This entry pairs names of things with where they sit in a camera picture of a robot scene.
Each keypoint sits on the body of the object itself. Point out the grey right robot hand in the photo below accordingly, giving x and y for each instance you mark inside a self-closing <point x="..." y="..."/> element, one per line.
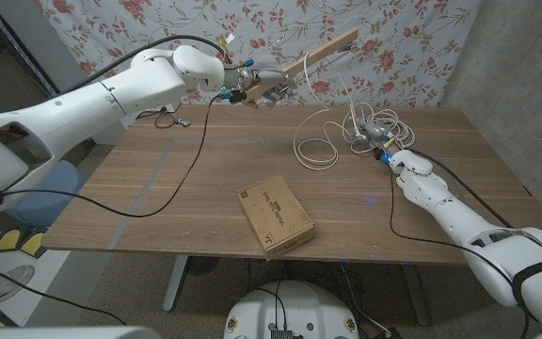
<point x="379" y="139"/>

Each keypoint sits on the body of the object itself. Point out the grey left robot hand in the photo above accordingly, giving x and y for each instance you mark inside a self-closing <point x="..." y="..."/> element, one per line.
<point x="266" y="82"/>

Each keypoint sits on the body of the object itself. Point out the wooden slat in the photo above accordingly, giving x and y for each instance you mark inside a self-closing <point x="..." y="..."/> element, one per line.
<point x="323" y="51"/>

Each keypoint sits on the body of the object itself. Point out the brown cardboard box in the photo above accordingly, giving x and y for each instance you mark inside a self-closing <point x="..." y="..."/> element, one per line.
<point x="275" y="216"/>

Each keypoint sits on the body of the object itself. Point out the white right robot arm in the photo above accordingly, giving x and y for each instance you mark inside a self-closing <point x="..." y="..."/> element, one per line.
<point x="464" y="221"/>

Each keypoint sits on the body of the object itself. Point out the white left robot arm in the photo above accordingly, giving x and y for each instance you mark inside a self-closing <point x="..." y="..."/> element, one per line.
<point x="87" y="103"/>

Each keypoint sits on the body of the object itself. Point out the floral backdrop cloth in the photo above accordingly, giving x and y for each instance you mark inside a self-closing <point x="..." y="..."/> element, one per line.
<point x="275" y="19"/>

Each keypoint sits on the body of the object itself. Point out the small silver adapter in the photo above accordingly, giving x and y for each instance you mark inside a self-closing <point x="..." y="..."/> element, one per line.
<point x="182" y="122"/>

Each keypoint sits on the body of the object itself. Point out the white table leg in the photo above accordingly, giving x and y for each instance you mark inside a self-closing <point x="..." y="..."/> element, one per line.
<point x="175" y="282"/>
<point x="417" y="296"/>

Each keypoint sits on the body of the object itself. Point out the white robot torso base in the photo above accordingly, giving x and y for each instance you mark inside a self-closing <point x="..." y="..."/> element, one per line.
<point x="294" y="306"/>

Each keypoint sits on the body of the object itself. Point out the dark round floor fan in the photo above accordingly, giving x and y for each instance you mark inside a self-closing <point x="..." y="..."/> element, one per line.
<point x="202" y="266"/>

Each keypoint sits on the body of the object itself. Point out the blue padded stool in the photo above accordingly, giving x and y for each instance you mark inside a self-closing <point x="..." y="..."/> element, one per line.
<point x="50" y="198"/>

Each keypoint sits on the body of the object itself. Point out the yellow black foot pedal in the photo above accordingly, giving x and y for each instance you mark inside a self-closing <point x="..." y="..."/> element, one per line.
<point x="6" y="240"/>
<point x="33" y="244"/>

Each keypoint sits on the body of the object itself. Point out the grey sneaker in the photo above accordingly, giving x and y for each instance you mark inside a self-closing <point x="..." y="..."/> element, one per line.
<point x="3" y="282"/>

